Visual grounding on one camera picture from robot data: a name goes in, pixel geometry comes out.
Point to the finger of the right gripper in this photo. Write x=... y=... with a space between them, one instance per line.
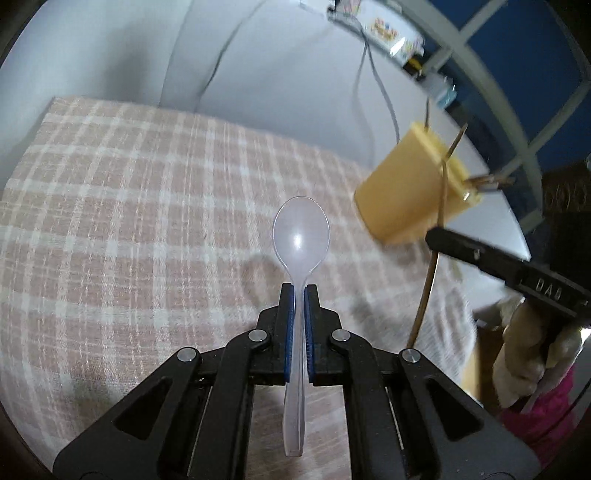
x=486 y=258

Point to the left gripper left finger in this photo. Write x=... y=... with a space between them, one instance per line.
x=190 y=418

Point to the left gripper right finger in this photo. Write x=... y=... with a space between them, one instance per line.
x=405 y=418

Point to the clear plastic spoon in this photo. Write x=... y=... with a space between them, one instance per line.
x=301 y=242

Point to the yellow plastic utensil cup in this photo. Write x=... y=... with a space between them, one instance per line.
x=399 y=201

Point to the pink white cloth pile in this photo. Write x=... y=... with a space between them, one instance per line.
x=534 y=393

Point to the brown cardboard box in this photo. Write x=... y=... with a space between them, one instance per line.
x=477 y=377

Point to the black yellow pot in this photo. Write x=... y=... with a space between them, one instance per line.
x=414 y=68

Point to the pink plaid cloth mat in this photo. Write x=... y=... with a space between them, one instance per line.
x=128 y=232

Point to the white floral rice cooker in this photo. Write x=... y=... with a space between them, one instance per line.
x=384 y=25

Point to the window frame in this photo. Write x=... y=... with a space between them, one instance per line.
x=529 y=62

